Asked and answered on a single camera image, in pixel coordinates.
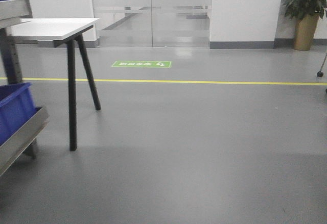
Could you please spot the chair caster wheel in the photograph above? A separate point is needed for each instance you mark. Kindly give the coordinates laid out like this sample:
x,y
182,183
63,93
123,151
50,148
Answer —
x,y
320,72

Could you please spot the blue bin lower centre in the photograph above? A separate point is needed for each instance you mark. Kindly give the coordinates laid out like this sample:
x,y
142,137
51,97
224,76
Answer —
x,y
17,107

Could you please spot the white table with black legs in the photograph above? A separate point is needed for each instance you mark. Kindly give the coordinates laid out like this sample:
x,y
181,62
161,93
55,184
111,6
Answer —
x,y
59,31

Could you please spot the green floor sign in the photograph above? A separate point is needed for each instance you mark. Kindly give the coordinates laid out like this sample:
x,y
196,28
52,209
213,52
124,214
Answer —
x,y
143,64

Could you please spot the perforated metal shelf upright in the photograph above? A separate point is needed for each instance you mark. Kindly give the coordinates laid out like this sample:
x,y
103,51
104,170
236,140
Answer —
x,y
11,64

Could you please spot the gold plant pot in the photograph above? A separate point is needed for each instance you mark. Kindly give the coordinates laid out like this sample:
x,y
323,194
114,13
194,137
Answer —
x,y
305,31

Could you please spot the potted green plant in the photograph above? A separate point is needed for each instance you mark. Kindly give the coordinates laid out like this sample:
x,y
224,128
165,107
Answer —
x,y
299,9

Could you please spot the glass door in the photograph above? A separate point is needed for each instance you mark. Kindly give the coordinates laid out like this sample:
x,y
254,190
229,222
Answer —
x,y
153,23

